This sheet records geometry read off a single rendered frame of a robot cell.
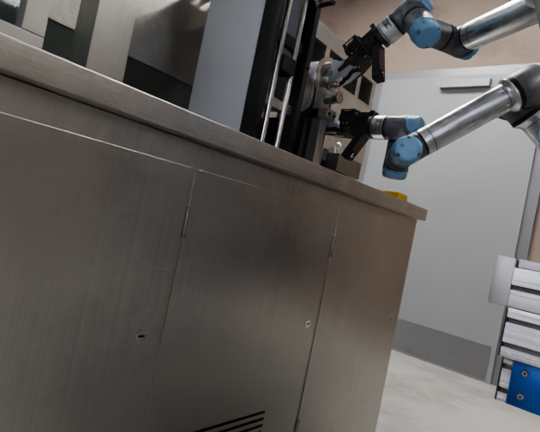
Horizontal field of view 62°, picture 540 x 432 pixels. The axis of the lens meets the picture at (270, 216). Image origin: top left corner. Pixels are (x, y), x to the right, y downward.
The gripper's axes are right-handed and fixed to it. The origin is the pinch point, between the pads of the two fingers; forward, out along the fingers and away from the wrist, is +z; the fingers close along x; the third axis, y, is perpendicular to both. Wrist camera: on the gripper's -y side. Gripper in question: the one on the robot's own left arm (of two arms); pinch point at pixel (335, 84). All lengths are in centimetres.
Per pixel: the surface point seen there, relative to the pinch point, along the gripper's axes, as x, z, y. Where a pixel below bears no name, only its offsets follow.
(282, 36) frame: 37.5, -4.6, -6.8
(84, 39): 75, 22, -5
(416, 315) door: -211, 89, -47
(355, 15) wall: -215, 14, 210
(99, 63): 73, 22, -10
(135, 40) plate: 51, 31, 21
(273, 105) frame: 35.4, 6.6, -19.3
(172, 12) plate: 40, 22, 31
